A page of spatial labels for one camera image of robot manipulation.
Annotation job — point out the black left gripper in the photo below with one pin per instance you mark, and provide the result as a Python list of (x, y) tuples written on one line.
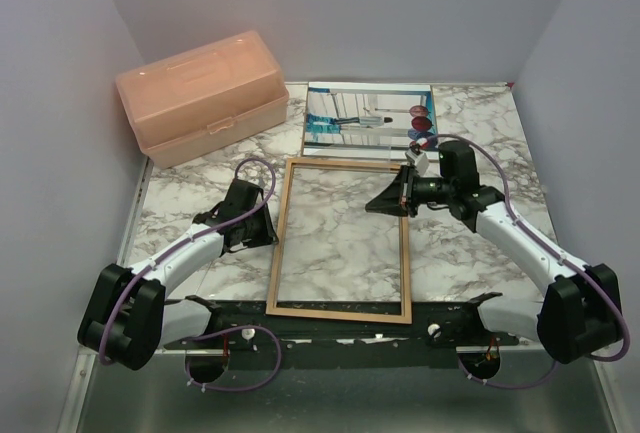
[(266, 236)]

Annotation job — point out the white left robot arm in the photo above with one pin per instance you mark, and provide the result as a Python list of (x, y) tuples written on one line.
[(129, 315)]

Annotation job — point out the pink plastic storage box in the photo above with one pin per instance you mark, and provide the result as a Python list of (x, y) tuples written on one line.
[(194, 103)]

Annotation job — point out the photo print with balloons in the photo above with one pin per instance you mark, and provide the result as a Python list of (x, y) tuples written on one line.
[(369, 121)]

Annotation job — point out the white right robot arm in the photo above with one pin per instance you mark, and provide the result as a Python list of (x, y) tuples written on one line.
[(580, 313)]

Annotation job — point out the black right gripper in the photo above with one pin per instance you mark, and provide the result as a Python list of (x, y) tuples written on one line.
[(394, 200)]

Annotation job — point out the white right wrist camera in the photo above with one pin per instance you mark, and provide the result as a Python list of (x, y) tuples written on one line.
[(417, 159)]

